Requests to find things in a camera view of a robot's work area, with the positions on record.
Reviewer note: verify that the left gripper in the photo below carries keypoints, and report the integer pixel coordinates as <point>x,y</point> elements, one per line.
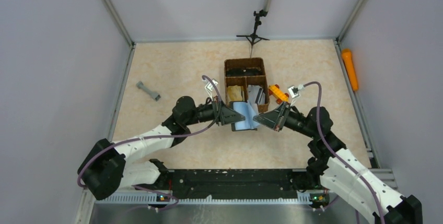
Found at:
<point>228,116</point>

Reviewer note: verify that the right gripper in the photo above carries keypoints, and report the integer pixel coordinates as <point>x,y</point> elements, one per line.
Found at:
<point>270,118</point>

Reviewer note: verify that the brown wicker basket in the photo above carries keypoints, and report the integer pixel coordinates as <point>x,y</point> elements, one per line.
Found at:
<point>243,72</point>

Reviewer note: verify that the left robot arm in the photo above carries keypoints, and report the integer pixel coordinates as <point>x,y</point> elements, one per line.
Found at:
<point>109,166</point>

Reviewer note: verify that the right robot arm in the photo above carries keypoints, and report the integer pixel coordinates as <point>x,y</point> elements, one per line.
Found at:
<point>334,167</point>

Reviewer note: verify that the gold cards in basket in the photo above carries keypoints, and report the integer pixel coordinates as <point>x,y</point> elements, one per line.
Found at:
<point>235,93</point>

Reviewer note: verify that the orange toy brick car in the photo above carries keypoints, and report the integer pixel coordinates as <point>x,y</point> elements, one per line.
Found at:
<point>278,94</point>

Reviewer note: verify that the black mini tripod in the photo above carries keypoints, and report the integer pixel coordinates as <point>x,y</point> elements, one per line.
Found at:
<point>254,38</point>

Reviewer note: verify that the grey plastic connector piece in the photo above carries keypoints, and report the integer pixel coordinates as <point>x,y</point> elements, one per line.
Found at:
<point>153,94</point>

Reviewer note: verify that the orange flashlight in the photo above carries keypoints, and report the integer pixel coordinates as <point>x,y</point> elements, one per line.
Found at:
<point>347,58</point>

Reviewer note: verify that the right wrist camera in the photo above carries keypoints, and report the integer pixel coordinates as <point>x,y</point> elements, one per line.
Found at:
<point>295,93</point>

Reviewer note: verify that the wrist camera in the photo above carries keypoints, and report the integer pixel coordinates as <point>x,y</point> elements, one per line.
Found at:
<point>209,86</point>
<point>295,93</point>

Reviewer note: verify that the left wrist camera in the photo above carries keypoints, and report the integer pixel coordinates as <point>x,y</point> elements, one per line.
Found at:
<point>209,86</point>

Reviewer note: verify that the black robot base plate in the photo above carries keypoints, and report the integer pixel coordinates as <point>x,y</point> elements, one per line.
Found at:
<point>240,184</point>

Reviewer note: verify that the white slotted cable duct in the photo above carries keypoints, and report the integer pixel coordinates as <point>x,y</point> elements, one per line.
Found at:
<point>151,198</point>

